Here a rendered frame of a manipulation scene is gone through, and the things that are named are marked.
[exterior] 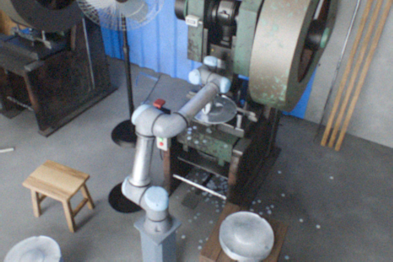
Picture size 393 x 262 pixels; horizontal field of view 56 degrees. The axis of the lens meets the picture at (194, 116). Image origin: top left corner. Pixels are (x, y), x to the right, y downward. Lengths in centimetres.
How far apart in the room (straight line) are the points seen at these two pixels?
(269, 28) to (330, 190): 172
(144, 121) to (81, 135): 169
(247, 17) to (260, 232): 114
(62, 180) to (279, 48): 160
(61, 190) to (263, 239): 125
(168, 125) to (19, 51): 196
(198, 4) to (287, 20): 60
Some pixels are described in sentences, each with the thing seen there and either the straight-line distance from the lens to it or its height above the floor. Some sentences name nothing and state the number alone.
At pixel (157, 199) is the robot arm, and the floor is 67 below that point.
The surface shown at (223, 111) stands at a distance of 225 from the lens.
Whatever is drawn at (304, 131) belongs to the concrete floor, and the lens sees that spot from 352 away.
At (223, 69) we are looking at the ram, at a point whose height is 103.
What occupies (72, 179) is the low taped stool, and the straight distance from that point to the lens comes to 253.
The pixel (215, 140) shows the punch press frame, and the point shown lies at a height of 63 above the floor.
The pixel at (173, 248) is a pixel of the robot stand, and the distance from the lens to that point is 221.
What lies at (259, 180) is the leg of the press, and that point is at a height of 3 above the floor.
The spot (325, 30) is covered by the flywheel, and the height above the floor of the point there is 138.
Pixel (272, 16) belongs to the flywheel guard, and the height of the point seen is 152.
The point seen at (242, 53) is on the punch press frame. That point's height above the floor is 120.
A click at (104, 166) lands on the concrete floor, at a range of 305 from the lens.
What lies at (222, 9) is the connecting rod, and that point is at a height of 138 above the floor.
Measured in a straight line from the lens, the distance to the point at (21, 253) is 232.
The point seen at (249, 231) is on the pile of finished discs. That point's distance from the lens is 214.
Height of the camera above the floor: 211
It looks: 37 degrees down
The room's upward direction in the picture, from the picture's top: 2 degrees clockwise
